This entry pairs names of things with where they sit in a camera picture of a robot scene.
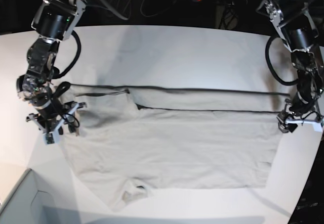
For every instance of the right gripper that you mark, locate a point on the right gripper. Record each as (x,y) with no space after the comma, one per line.
(50,119)

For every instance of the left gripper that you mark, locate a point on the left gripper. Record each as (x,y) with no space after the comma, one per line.
(288,120)

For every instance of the beige t-shirt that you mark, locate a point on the beige t-shirt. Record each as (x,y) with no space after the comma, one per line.
(133,140)

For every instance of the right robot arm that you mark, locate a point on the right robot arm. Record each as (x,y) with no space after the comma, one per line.
(54,22)

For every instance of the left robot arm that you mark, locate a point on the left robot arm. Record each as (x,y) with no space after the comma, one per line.
(295,27)

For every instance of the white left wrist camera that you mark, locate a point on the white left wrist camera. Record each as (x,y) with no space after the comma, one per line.
(318,126)

